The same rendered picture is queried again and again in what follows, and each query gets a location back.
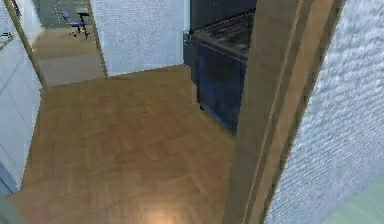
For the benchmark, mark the brown wooden door frame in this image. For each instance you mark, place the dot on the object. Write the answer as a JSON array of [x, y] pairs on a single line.
[[276, 110]]

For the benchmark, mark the dark blue kitchen cabinet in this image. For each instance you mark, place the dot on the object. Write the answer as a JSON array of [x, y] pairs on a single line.
[[220, 83]]

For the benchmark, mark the blue office chair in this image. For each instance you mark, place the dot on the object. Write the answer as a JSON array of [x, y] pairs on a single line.
[[78, 22]]

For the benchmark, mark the grey desk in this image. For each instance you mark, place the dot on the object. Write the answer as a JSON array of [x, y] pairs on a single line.
[[82, 10]]

